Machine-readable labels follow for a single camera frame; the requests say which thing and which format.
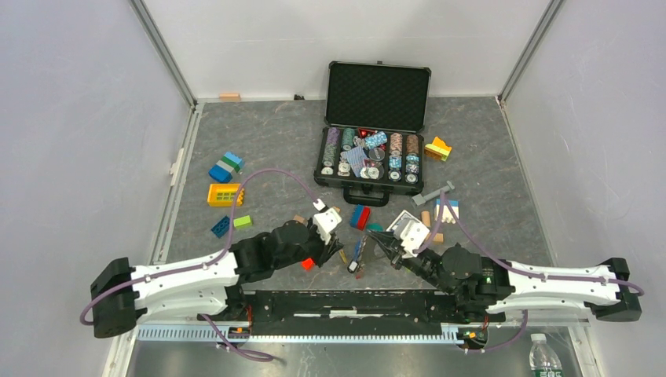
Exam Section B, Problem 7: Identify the blue key tag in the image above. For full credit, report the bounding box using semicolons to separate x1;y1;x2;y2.
353;240;363;262

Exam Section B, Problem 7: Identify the black key tag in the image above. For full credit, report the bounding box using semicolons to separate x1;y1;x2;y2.
347;261;360;273

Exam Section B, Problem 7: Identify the yellow key tag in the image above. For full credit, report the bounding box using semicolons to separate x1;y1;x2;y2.
338;250;349;264

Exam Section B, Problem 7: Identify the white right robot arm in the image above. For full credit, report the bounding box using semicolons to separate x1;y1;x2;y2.
368;230;642;322

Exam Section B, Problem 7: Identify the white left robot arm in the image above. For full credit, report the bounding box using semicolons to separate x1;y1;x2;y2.
82;220;343;339

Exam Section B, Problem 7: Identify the teal flat piece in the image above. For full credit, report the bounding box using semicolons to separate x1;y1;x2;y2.
366;223;383;232

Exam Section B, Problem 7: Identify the blue playing card box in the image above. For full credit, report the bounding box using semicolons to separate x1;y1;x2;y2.
386;210;419;232

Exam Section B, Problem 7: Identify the blue red brick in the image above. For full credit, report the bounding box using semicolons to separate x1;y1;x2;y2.
349;204;371;230

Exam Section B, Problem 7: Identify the small wooden cube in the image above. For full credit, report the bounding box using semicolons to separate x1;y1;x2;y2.
293;215;307;225

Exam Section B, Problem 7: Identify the grey plastic bolt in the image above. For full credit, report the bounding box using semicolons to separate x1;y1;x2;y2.
411;181;455;207

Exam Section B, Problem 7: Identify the blue white brick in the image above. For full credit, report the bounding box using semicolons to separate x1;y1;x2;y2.
434;199;459;224

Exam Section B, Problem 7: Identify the black poker chip case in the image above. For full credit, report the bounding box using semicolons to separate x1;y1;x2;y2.
313;61;431;207

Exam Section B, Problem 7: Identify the yellow orange brick pile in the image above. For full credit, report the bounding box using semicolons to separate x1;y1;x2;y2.
424;137;452;161

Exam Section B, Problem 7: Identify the small dark blue brick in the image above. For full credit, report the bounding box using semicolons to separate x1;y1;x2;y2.
210;216;231;238

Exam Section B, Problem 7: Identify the yellow window brick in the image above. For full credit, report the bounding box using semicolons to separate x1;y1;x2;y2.
207;183;244;207

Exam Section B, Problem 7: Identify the blue grey green brick stack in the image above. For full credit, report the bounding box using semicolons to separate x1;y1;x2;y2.
208;152;245;184

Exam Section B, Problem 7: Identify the wooden block on ledge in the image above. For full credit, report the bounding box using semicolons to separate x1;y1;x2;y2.
218;93;241;102

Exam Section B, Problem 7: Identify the plastic water bottle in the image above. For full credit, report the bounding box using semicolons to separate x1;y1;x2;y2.
529;333;563;377

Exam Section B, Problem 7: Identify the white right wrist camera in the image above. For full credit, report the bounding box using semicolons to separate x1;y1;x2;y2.
393;218;430;258

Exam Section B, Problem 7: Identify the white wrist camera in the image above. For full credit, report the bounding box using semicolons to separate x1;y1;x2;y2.
312;199;342;245
393;218;430;258

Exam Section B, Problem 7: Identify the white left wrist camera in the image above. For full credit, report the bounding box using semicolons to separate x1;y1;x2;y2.
312;199;342;245

